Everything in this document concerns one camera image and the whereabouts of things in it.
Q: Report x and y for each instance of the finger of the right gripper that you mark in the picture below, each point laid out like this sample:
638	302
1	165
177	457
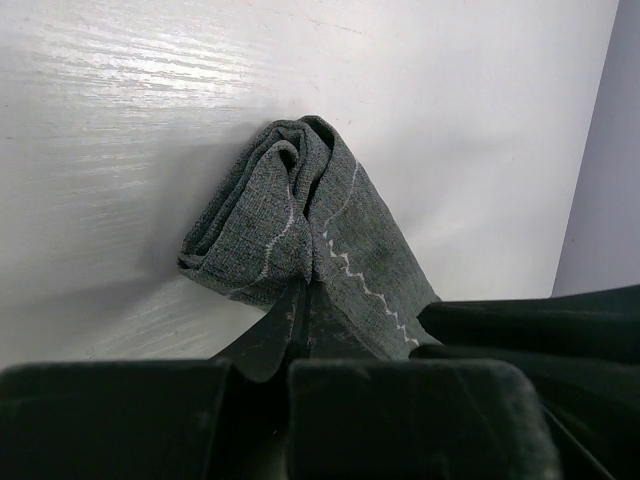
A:
581	353

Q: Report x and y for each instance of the grey cloth napkin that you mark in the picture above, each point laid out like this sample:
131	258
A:
298	205

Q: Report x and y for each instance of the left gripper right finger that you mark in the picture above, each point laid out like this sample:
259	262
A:
416	419

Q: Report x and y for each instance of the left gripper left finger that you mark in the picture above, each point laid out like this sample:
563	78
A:
220	418

